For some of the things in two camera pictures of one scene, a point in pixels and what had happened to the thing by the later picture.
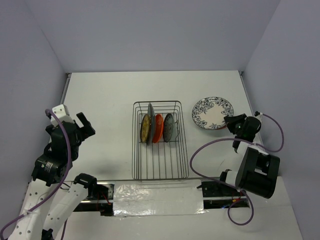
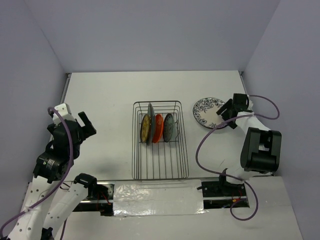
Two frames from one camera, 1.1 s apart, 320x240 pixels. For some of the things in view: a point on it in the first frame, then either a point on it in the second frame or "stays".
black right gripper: (231, 120) -> (228, 105)
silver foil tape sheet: (158, 197) stays
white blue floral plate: (208, 113) stays
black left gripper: (87, 129) stays
